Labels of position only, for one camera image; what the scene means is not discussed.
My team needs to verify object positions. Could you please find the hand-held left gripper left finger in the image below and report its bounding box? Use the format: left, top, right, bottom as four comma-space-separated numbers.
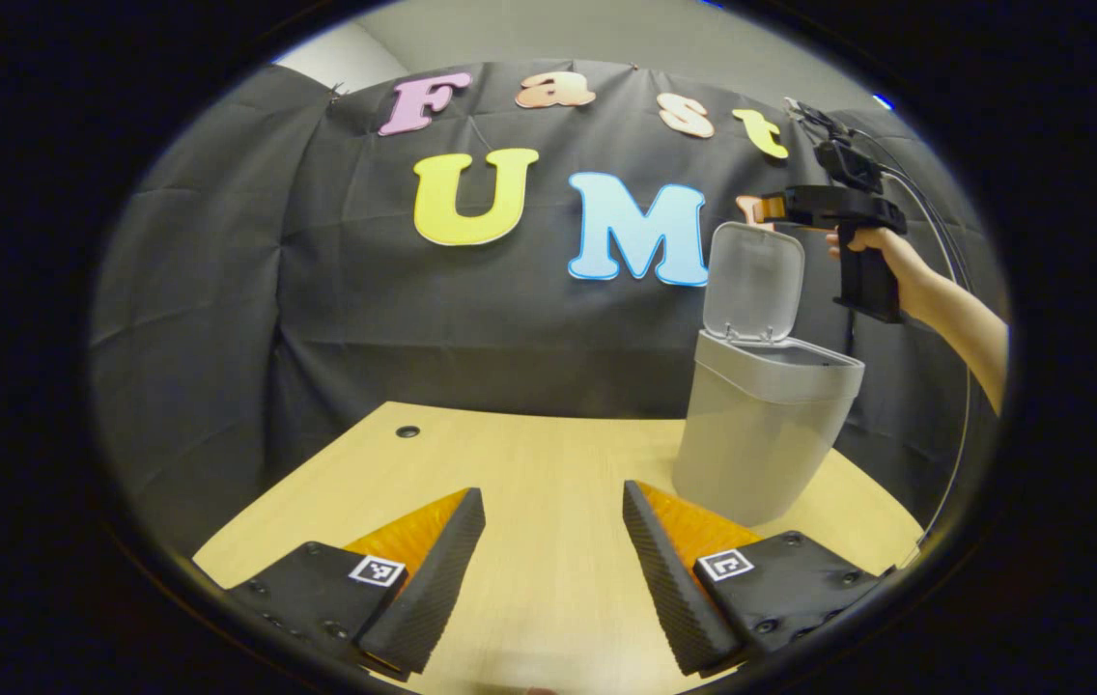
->
220, 487, 488, 681

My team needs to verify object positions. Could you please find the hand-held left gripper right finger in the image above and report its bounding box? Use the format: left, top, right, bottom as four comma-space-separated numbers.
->
622, 480, 897, 680

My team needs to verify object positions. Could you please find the grey desktop garbage bin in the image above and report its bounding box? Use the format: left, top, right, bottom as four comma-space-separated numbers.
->
672, 222, 866, 527

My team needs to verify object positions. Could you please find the wooden desktop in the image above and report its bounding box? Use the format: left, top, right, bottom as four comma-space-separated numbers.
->
193, 401, 926, 695

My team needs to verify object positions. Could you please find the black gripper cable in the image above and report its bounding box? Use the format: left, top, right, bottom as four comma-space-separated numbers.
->
882, 164, 976, 563

